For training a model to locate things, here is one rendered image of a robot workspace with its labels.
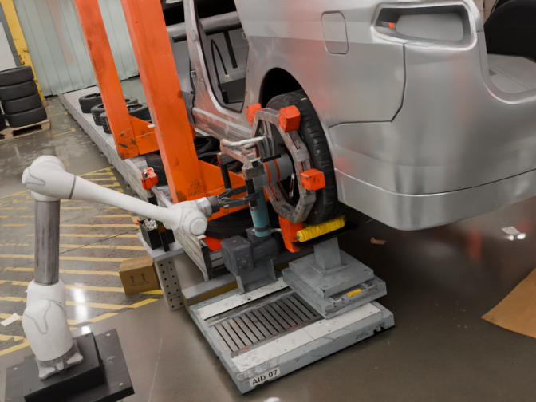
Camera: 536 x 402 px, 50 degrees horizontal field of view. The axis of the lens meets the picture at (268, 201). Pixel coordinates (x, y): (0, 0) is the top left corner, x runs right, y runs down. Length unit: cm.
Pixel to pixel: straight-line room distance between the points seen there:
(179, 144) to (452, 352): 168
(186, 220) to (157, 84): 94
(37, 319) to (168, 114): 120
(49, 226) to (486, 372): 194
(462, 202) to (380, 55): 59
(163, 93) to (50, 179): 90
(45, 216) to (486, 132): 173
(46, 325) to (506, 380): 188
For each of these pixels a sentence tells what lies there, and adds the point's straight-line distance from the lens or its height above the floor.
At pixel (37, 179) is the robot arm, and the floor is 116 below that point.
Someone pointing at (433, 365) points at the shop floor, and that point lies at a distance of 272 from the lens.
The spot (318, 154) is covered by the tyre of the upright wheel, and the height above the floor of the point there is 95.
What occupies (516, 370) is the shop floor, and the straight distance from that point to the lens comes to 271.
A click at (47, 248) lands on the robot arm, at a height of 82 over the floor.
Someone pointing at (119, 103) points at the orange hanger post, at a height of 99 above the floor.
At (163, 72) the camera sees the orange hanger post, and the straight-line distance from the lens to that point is 299.
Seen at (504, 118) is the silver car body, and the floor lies 114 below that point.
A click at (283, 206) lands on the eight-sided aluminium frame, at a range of 294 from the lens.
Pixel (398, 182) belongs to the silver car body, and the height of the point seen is 95.
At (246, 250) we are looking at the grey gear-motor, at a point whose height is 38.
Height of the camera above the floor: 169
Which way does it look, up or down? 21 degrees down
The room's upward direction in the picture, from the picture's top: 11 degrees counter-clockwise
